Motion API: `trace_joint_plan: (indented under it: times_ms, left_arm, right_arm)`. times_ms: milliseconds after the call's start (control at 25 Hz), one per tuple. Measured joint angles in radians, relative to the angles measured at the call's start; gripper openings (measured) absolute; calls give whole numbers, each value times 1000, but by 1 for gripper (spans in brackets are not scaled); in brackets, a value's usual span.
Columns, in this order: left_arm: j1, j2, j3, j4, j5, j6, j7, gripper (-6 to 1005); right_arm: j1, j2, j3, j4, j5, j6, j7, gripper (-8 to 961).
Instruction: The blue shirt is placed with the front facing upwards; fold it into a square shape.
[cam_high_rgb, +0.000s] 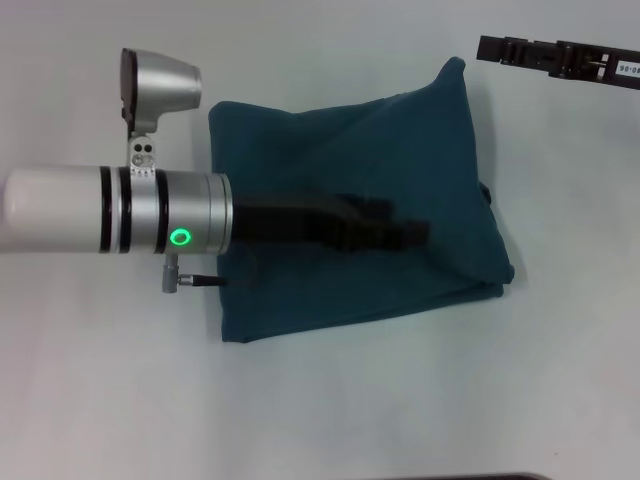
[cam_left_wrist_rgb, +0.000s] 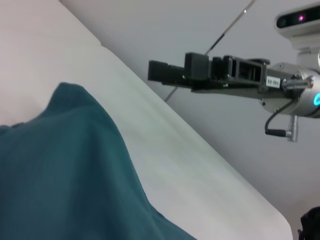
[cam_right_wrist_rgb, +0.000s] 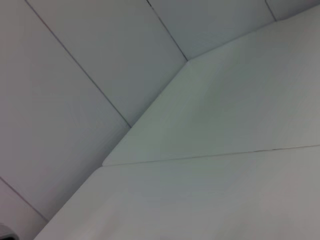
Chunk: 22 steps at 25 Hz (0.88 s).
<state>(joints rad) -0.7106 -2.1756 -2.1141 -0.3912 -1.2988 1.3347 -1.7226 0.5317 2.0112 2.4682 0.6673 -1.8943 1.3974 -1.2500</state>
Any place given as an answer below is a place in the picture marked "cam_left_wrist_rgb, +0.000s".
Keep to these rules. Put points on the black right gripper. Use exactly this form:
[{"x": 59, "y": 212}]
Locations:
[{"x": 250, "y": 75}]

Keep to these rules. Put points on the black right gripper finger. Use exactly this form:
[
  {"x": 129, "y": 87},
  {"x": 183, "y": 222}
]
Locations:
[{"x": 160, "y": 71}]

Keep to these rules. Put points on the teal FREE print T-shirt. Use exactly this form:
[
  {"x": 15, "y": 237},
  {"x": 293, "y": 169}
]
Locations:
[{"x": 62, "y": 162}]

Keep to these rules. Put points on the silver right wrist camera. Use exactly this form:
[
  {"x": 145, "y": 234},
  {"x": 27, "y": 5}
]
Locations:
[{"x": 302, "y": 25}]

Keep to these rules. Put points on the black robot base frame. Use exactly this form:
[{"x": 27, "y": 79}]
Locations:
[{"x": 311, "y": 225}]

